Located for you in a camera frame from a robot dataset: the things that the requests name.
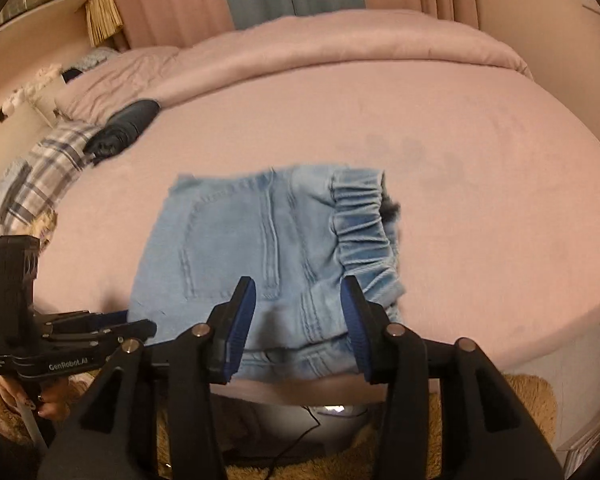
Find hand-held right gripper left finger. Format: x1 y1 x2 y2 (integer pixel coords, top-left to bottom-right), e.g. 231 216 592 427
37 276 257 480

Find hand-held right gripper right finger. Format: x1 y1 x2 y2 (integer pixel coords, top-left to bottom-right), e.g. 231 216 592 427
340 275 566 480

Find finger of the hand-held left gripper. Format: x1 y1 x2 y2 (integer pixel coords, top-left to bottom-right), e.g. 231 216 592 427
44 320 157 351
42 310 132 332

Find light blue denim pants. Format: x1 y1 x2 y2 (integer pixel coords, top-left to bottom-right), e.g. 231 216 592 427
128 165 407 381

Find person's left hand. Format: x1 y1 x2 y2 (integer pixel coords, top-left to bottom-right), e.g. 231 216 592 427
0 375 83 423

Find plaid cloth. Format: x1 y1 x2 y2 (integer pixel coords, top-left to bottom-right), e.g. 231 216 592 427
0 121 103 261

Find bed with pink sheet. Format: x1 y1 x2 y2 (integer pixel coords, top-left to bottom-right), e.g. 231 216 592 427
30 60 600 406

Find brown fuzzy rug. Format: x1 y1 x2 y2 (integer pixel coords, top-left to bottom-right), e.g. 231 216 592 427
0 372 558 480

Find white plush toy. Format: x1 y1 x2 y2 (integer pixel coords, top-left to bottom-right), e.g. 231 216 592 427
0 64 67 123

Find dark folded garment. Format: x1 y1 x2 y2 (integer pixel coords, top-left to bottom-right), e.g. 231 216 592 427
84 100 161 163

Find pink pillow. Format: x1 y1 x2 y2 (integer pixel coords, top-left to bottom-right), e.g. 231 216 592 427
54 45 181 123

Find grey fuzzy cloth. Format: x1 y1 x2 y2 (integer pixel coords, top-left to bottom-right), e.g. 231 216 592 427
72 47 123 75

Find cream bedside shelf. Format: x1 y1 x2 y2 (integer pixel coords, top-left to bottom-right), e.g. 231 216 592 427
0 0 98 126

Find straw bundle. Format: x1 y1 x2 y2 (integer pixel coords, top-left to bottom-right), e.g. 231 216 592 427
84 0 126 47

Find pink duvet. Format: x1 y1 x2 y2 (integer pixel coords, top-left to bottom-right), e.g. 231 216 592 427
150 7 533 108

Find black cable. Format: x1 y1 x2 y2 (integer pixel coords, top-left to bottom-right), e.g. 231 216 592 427
265 405 323 480

